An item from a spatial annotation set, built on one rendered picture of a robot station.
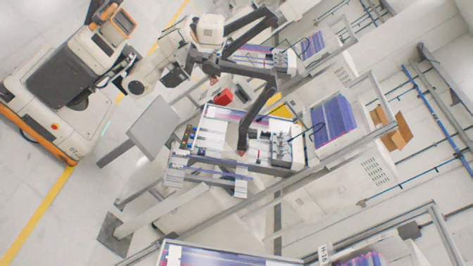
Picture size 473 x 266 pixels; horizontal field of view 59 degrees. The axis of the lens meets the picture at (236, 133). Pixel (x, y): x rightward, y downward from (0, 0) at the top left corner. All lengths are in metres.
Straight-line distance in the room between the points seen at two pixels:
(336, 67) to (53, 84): 2.49
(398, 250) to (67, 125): 1.99
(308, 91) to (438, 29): 2.44
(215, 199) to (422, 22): 3.89
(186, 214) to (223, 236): 0.33
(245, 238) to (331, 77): 1.75
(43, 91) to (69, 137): 0.32
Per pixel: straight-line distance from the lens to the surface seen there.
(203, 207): 3.03
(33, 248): 2.62
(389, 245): 2.03
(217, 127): 3.06
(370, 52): 5.89
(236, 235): 3.19
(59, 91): 2.66
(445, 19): 6.01
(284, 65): 4.05
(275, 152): 2.82
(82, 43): 2.45
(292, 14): 7.20
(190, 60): 2.35
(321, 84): 4.07
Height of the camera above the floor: 2.06
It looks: 23 degrees down
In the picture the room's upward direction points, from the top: 58 degrees clockwise
